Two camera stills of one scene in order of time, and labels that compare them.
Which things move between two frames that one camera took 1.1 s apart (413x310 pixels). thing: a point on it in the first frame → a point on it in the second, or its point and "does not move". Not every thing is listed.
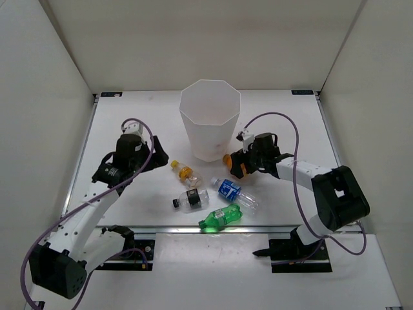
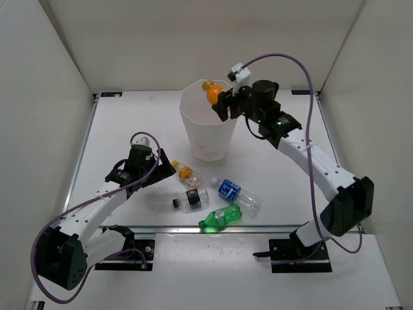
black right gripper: [239, 156] → [228, 99]
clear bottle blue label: [233, 192] does not move
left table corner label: [111, 93] does not move
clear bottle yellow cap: [186, 174] does not move
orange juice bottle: [227, 160] → [212, 91]
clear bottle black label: [193, 198] does not move
